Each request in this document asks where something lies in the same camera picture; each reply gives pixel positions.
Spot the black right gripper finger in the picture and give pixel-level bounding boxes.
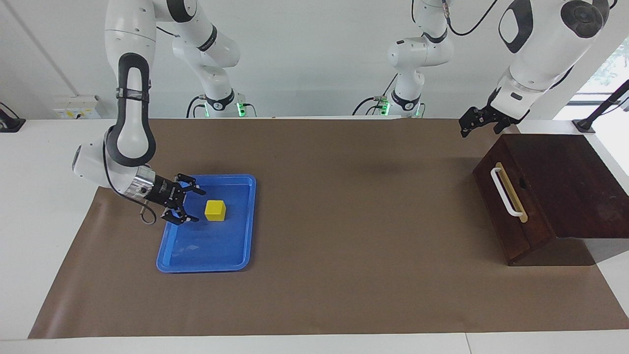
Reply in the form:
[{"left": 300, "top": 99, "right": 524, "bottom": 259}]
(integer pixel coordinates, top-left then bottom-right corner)
[
  {"left": 175, "top": 173, "right": 206, "bottom": 196},
  {"left": 161, "top": 199, "right": 200, "bottom": 226}
]

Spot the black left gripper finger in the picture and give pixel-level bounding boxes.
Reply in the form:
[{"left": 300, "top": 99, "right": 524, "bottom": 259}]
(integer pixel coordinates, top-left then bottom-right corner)
[
  {"left": 460, "top": 120, "right": 488, "bottom": 138},
  {"left": 459, "top": 107, "right": 488, "bottom": 129}
]

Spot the yellow cube block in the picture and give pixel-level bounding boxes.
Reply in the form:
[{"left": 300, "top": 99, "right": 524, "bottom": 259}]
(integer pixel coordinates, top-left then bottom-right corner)
[{"left": 204, "top": 200, "right": 227, "bottom": 222}]

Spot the white drawer handle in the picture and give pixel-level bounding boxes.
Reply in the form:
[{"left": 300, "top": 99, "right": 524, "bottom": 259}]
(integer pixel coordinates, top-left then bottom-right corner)
[{"left": 490, "top": 166, "right": 524, "bottom": 217}]

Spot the dark wooden drawer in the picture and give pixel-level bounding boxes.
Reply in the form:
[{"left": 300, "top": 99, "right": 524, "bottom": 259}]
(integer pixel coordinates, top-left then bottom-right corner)
[{"left": 473, "top": 147, "right": 557, "bottom": 265}]

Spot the dark wooden drawer cabinet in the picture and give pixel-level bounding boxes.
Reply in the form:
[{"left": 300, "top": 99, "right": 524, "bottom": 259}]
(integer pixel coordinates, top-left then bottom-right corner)
[{"left": 473, "top": 134, "right": 629, "bottom": 266}]

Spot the blue plastic tray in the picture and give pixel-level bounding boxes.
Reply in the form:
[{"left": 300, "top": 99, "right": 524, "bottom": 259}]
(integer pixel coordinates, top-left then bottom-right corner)
[{"left": 156, "top": 174, "right": 257, "bottom": 274}]

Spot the black pole stand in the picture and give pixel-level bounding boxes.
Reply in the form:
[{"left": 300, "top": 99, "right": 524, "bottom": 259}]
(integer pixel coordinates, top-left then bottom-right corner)
[{"left": 572, "top": 79, "right": 629, "bottom": 134}]

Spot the brown table mat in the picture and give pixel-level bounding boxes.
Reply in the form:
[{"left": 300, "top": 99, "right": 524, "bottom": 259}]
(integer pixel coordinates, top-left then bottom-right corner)
[{"left": 28, "top": 118, "right": 629, "bottom": 340}]

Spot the small black stand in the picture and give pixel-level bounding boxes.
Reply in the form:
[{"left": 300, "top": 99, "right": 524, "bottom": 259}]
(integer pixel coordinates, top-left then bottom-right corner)
[{"left": 0, "top": 102, "right": 26, "bottom": 133}]

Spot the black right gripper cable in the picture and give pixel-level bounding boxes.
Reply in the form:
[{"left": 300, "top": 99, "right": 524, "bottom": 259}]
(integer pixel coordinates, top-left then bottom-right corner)
[{"left": 102, "top": 140, "right": 158, "bottom": 226}]

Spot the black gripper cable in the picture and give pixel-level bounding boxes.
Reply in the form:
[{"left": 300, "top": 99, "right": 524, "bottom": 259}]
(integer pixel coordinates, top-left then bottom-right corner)
[
  {"left": 441, "top": 0, "right": 500, "bottom": 36},
  {"left": 102, "top": 140, "right": 158, "bottom": 226}
]

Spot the black right arm base cable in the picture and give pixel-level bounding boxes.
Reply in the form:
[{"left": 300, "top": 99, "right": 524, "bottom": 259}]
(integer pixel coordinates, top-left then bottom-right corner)
[{"left": 185, "top": 94, "right": 208, "bottom": 118}]

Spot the black arm base cable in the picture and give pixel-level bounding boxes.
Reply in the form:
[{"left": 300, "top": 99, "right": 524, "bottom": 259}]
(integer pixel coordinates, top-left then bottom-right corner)
[
  {"left": 185, "top": 94, "right": 208, "bottom": 118},
  {"left": 352, "top": 74, "right": 400, "bottom": 117}
]

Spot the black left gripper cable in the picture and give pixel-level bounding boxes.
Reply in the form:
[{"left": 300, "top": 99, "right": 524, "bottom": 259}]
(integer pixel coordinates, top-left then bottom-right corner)
[{"left": 441, "top": 0, "right": 500, "bottom": 36}]

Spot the black left arm base cable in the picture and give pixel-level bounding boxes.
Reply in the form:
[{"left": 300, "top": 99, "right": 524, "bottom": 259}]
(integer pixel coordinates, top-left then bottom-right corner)
[{"left": 352, "top": 74, "right": 400, "bottom": 117}]

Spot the white wall socket box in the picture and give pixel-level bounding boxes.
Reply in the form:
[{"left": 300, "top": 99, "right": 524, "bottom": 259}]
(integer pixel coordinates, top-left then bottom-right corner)
[{"left": 53, "top": 95, "right": 103, "bottom": 120}]

